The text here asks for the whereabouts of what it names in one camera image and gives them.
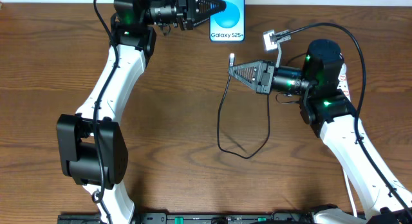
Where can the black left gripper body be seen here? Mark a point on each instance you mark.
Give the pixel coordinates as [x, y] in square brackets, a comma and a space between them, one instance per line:
[183, 11]

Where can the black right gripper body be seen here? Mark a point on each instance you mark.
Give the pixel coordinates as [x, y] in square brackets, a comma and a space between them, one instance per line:
[265, 76]

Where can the blue Galaxy smartphone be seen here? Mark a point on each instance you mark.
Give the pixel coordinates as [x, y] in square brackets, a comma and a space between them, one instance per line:
[229, 25]

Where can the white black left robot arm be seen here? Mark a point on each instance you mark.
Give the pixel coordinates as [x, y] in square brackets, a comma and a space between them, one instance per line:
[91, 146]

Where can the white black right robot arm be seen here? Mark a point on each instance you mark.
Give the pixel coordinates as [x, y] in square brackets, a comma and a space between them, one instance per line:
[328, 110]

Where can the white power strip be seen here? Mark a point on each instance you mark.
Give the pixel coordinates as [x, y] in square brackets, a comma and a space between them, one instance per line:
[344, 80]

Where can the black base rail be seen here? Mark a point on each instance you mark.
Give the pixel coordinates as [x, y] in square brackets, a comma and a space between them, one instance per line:
[209, 218]

